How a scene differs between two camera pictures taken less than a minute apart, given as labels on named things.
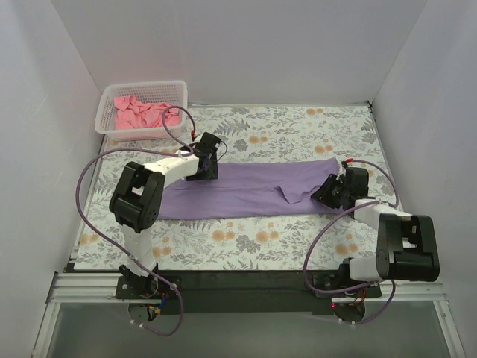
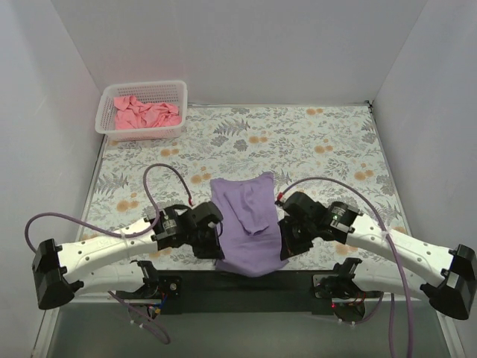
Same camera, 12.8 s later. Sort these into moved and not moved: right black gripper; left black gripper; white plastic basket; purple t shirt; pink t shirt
Moved: right black gripper; purple t shirt; left black gripper
Not moved: white plastic basket; pink t shirt
